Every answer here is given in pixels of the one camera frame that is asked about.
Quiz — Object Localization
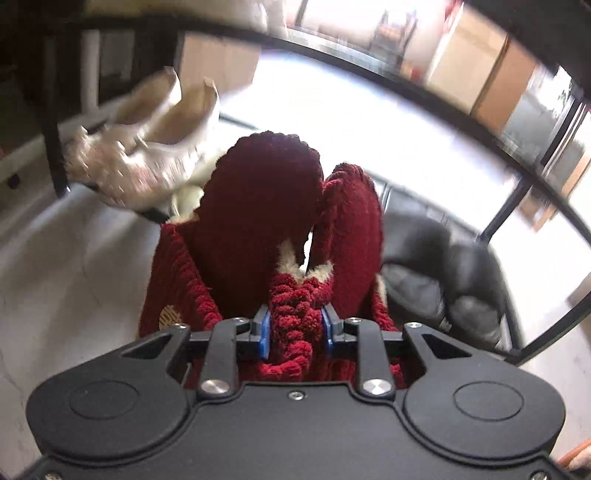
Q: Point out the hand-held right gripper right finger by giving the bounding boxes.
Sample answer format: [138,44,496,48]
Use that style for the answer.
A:
[321,305,472,398]

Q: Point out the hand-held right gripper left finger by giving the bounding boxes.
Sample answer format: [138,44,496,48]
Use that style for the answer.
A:
[121,309,273,400]

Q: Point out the red knitted slipper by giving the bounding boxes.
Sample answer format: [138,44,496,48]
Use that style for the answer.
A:
[272,164,407,388]
[139,131,324,384]

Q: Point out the black metal shoe rack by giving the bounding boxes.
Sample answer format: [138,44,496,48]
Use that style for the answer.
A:
[28,0,591,370]

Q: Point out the black slide sandal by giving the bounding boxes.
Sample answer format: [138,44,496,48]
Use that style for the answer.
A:
[381,187,478,324]
[445,242,509,349]

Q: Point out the beige pearl flat shoe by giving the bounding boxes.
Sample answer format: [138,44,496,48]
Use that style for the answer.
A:
[99,79,221,209]
[62,66,182,195]

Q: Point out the brown cardboard box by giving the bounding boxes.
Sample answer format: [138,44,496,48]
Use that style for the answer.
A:
[178,34,262,100]

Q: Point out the brown wooden cabinet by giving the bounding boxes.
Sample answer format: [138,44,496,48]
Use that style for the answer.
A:
[425,9,543,130]

